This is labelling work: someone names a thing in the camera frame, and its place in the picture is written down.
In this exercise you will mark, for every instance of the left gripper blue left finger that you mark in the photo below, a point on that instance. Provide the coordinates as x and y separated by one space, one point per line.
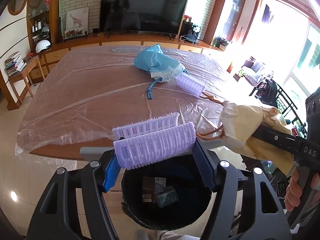
56 214

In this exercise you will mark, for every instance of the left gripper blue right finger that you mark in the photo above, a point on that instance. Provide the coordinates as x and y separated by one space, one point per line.
246 205

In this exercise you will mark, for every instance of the yellow paper bag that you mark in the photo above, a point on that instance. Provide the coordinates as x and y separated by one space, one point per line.
238 122

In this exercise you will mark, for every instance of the blue paper bag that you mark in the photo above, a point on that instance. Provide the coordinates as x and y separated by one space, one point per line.
159 65

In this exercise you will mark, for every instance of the black trash bin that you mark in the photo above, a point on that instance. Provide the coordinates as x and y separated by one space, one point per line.
140 184

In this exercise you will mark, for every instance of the person right hand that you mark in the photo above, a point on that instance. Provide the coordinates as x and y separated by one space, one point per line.
294 190

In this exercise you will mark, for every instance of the black metal chair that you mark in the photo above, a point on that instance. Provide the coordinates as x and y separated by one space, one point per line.
270 93

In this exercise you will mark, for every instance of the grey foam edge guard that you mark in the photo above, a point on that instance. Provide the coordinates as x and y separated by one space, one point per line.
93 153

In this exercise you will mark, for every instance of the potted plant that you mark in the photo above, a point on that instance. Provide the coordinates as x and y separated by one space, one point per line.
241 73

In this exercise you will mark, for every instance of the small wooden side table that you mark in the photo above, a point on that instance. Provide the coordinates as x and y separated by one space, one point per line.
24 75

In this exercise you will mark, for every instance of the long wooden tv cabinet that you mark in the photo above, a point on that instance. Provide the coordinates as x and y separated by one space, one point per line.
50 57

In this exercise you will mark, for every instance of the stack of books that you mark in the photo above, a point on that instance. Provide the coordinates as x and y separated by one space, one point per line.
14 64

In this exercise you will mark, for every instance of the black coffee machine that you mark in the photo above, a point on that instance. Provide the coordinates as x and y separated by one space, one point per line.
189 32

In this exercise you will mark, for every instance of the white helmet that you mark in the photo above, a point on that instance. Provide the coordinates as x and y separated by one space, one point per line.
42 45

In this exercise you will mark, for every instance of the black curved television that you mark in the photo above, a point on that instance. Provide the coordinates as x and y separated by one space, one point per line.
157 16

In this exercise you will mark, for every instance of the flower picture frame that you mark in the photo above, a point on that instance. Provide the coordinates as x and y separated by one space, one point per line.
74 32

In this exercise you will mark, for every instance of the elephant picture frame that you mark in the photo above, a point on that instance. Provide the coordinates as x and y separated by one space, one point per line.
77 18

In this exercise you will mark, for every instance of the round wooden wall frame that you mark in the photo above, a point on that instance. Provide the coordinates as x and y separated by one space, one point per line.
15 7

